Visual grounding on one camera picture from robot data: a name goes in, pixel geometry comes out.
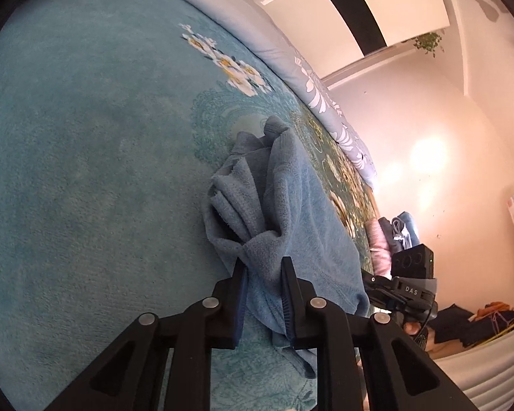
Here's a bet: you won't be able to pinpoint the light blue floral duvet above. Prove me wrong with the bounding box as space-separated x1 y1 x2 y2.
128 0 377 189

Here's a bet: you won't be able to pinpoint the person right hand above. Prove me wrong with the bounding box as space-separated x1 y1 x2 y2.
403 322 421 336

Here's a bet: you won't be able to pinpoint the grey blue folded garments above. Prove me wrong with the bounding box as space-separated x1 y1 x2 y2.
378 212 420 254

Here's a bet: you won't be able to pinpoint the blue sweater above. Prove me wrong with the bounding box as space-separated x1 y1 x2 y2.
202 116 369 378

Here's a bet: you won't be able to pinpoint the green plant wall decal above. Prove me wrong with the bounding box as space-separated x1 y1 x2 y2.
412 32 444 58

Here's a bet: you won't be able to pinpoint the teal floral bed blanket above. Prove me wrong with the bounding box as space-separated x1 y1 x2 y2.
0 0 373 410

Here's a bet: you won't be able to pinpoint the pink folded garment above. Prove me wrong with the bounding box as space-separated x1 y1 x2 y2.
365 218 392 278

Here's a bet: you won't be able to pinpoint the white black glossy wardrobe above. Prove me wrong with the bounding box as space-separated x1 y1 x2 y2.
253 0 449 78

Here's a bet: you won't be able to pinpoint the dark clothes pile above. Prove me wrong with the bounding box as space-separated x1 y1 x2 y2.
428 301 514 348

